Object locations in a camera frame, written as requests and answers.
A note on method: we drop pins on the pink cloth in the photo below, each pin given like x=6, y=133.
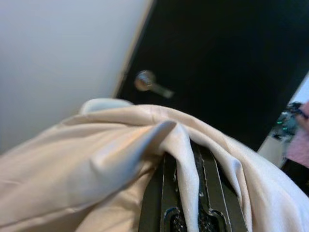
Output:
x=299, y=145

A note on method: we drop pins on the green and black clutter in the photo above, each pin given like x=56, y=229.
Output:
x=287, y=120

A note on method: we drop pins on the black door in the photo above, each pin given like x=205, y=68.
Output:
x=217, y=60

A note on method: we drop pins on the plain cream white pillow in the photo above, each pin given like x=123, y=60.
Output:
x=72, y=169

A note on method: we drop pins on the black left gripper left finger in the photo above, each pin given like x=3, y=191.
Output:
x=164, y=198

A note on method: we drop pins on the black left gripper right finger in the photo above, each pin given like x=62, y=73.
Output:
x=214, y=198

